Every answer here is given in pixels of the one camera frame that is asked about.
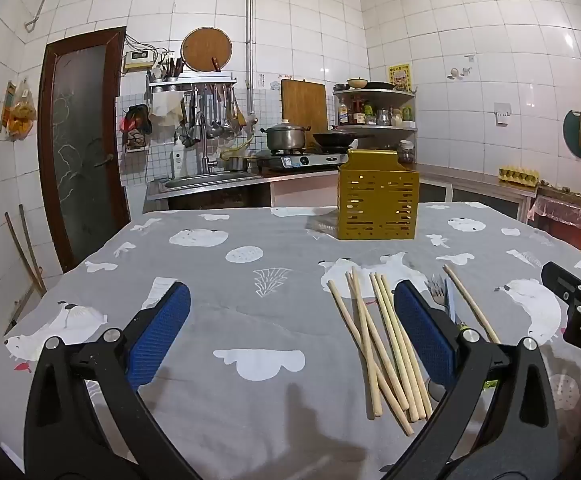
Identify pile of wooden chopsticks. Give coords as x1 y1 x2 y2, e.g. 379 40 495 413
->
327 267 434 436

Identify row of condiment bottles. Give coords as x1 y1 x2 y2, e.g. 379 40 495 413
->
338 97 416 126

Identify black wok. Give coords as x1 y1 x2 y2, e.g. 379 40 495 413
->
312 130 360 149

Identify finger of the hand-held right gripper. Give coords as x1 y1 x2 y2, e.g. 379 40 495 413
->
541 261 581 328

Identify grey printed tablecloth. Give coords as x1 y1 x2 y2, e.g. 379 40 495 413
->
0 201 581 480

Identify metal faucet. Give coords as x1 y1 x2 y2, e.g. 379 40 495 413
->
199 125 217 174

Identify yellow egg tray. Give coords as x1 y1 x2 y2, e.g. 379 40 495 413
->
498 165 542 185

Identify steel gas stove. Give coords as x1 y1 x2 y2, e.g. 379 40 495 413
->
254 149 350 174

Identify red hanging items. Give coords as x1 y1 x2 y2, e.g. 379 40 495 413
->
119 104 150 154

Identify steel cooking pot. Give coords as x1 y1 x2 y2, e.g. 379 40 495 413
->
260 119 313 154

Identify brown kitchen counter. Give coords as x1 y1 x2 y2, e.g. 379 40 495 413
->
143 161 540 221

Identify white wall pipe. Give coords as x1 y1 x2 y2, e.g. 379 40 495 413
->
244 0 257 117

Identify brown door with frosted glass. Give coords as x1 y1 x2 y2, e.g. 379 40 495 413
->
37 26 132 274

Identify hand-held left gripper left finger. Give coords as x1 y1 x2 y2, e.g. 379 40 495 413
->
23 281 192 480

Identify hanging bag of oranges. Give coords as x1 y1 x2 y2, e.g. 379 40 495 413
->
0 79 38 139

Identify metal wall rack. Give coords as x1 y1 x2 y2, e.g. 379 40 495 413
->
146 72 238 94

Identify green handled metal fork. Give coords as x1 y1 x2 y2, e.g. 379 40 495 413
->
425 274 448 310

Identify wooden chopstick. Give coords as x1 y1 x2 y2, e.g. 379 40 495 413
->
443 264 501 345

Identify white hanging cloth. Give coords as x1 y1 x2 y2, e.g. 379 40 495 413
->
149 95 182 129

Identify leaning wooden sticks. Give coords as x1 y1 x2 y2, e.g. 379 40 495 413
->
4 204 47 297

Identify yellow slotted utensil holder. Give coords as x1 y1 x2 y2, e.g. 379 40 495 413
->
338 149 420 240

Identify lace covered side table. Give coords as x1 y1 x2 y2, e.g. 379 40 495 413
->
527 186 581 243

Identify rectangular wooden cutting board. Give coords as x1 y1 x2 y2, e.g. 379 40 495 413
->
280 78 329 134

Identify slim grey metal utensil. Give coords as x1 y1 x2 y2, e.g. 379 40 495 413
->
445 278 459 324

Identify row of hanging kitchen tools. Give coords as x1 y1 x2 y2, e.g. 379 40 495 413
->
176 85 247 149

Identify metal corner shelf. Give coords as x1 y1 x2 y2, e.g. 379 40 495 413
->
333 87 418 135

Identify yellowish electrical box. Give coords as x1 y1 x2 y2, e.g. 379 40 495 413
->
123 50 154 71

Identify white soap bottle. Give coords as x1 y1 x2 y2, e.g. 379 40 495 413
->
170 136 186 177

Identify steel sink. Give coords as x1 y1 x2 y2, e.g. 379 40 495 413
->
163 172 252 189

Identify yellow wall poster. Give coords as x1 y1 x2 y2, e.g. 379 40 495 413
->
388 63 412 92

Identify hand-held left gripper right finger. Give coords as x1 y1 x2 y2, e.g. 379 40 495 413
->
394 280 559 480

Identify round wooden board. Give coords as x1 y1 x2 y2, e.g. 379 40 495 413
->
180 26 233 74

